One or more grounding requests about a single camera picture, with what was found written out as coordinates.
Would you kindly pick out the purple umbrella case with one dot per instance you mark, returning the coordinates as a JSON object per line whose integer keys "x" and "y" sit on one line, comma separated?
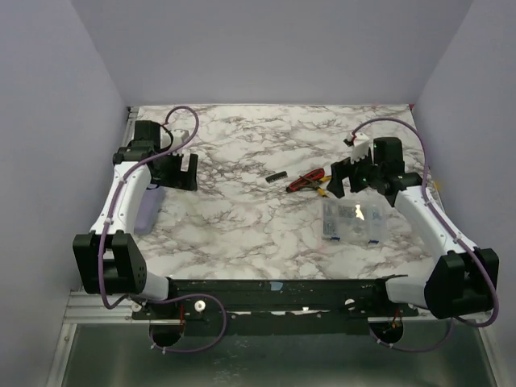
{"x": 148, "y": 210}

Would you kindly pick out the red handled pliers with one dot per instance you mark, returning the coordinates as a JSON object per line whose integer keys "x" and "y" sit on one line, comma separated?
{"x": 305, "y": 181}

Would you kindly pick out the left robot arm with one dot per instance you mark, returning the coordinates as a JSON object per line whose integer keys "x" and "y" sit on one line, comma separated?
{"x": 108, "y": 259}

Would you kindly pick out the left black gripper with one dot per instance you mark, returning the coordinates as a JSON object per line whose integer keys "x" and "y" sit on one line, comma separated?
{"x": 177, "y": 172}

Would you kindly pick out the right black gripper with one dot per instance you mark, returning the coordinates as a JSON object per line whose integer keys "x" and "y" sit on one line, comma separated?
{"x": 348, "y": 173}

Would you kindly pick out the aluminium rail frame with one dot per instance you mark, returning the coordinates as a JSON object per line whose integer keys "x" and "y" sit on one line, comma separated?
{"x": 83, "y": 308}

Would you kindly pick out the black comb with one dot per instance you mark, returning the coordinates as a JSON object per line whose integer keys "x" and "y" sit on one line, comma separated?
{"x": 276, "y": 176}

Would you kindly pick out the yellow handled pliers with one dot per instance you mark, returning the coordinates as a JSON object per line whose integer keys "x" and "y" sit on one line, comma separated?
{"x": 318, "y": 186}

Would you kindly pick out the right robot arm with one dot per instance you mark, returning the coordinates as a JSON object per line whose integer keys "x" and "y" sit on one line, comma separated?
{"x": 464, "y": 276}

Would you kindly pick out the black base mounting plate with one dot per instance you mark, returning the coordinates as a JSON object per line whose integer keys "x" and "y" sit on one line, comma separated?
{"x": 275, "y": 307}

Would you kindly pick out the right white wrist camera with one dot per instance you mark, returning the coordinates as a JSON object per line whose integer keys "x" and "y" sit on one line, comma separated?
{"x": 360, "y": 145}

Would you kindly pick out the clear plastic screw box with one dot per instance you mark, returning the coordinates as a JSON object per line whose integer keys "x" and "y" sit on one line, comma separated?
{"x": 353, "y": 221}

